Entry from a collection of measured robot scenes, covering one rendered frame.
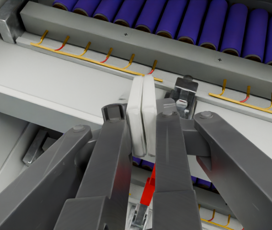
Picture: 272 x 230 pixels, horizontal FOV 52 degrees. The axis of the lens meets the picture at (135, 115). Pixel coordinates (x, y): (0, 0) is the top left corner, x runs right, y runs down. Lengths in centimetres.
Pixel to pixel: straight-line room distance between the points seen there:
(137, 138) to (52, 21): 15
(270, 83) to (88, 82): 15
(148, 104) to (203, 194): 26
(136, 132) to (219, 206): 26
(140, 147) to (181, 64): 11
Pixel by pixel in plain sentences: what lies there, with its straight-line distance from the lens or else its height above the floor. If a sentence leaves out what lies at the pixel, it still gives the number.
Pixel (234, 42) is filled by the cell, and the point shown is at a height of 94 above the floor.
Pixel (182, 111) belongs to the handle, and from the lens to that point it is 21.
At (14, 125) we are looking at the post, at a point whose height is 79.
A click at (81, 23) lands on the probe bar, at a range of 26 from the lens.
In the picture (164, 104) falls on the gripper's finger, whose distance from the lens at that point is 17.
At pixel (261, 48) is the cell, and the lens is 28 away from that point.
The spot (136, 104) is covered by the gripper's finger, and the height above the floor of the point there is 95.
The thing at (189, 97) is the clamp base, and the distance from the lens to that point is 22.
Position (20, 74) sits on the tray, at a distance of 26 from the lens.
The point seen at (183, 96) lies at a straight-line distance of 20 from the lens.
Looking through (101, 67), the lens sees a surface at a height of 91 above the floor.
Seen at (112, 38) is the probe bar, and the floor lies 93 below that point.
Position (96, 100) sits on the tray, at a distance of 23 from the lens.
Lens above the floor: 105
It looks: 43 degrees down
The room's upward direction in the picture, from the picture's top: 12 degrees clockwise
